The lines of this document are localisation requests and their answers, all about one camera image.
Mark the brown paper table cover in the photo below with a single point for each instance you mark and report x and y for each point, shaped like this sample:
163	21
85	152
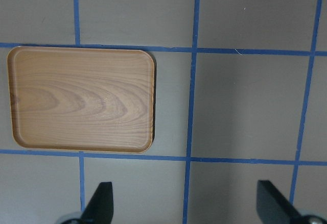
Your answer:
240	96

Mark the wooden tray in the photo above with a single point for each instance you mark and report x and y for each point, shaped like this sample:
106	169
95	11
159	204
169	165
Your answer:
83	99

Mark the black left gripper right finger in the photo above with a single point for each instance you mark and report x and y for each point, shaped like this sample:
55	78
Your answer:
272	206

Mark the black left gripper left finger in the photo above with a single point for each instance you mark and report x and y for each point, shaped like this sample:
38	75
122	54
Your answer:
100	206

